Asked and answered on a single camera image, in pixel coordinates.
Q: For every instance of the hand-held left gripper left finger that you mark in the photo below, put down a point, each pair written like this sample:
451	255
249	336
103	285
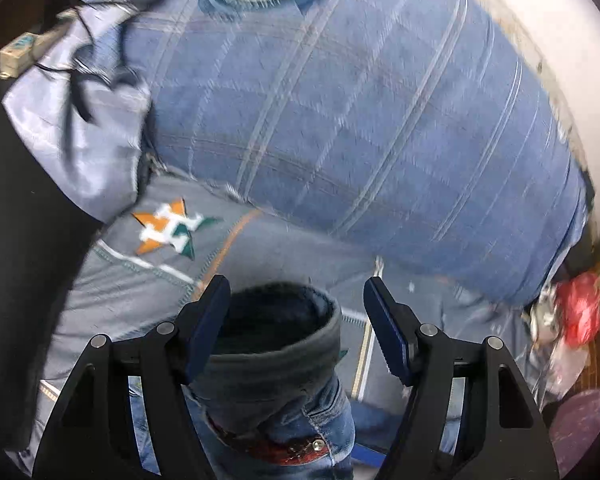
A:
211	320

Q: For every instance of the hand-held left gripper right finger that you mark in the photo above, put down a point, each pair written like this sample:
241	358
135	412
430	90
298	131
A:
384	320

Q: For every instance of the blue denim pants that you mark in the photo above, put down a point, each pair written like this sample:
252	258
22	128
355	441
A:
280	365

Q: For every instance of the grey printed bed sheet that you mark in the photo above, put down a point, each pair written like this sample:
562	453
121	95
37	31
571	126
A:
130	300

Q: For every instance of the clear plastic bags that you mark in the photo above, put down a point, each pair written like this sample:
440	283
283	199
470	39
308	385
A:
562	360

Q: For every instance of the red plastic bag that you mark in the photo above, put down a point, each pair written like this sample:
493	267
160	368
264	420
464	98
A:
580	310

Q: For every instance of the blue plaid cushion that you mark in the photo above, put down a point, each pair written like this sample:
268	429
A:
355	125

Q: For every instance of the purple patterned cushion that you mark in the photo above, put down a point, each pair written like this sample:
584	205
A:
577	420

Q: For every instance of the white power strip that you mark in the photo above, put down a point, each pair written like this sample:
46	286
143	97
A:
22	50

